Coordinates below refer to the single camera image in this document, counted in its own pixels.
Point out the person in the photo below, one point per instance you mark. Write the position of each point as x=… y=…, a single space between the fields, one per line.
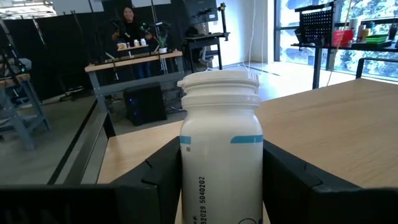
x=132 y=29

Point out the small plant white pot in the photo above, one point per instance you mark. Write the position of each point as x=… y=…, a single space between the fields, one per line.
x=162 y=49

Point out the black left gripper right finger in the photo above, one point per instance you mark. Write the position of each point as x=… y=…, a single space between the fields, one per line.
x=298 y=199

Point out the white medicine bottle blue label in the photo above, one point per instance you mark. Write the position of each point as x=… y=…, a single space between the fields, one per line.
x=217 y=161

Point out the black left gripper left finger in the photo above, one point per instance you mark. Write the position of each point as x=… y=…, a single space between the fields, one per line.
x=149 y=193

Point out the grey metal workbench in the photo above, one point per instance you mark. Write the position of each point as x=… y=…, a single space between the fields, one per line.
x=28 y=91

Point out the black side table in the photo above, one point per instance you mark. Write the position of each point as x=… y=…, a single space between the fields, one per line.
x=317 y=68

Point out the black computer tower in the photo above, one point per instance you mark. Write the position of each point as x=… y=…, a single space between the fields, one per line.
x=144 y=104

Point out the green tray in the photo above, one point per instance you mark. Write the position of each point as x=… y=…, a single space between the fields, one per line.
x=377 y=39

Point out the wooden background workbench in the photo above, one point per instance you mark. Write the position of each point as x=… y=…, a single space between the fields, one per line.
x=133 y=60

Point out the black aluminium table frame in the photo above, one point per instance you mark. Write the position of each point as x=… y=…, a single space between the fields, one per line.
x=87 y=146

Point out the red bin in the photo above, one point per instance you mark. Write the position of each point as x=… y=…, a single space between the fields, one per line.
x=343 y=38

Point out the black pegboard rack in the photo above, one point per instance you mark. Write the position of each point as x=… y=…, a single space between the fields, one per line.
x=317 y=23

